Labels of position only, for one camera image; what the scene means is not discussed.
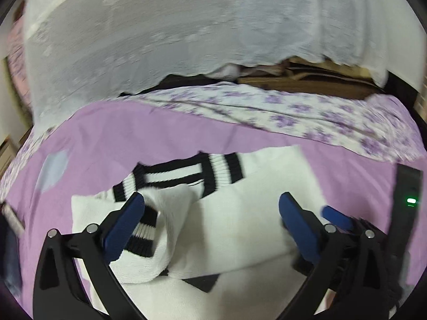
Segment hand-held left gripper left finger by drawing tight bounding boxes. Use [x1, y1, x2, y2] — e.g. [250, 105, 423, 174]
[33, 191, 147, 320]

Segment dark blue cloth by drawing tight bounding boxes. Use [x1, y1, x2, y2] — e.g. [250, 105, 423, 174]
[0, 203, 25, 292]

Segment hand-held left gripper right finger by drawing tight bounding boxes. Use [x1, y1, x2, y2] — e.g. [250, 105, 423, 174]
[277, 191, 397, 320]

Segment pale folded cloth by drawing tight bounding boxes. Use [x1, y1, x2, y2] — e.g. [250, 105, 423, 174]
[208, 63, 244, 81]

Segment white lace cloth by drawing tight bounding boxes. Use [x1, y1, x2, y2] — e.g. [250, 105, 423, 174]
[23, 0, 389, 127]

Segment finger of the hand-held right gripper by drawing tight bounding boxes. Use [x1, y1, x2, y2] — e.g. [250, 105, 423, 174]
[321, 205, 367, 234]

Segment white sweater with black stripes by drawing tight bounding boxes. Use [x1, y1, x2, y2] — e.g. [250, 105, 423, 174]
[71, 145, 329, 320]

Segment purple blanket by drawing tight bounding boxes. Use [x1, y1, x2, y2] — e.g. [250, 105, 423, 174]
[0, 100, 427, 320]

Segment purple floral bed sheet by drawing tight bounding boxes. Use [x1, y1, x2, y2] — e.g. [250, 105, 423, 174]
[0, 85, 421, 190]

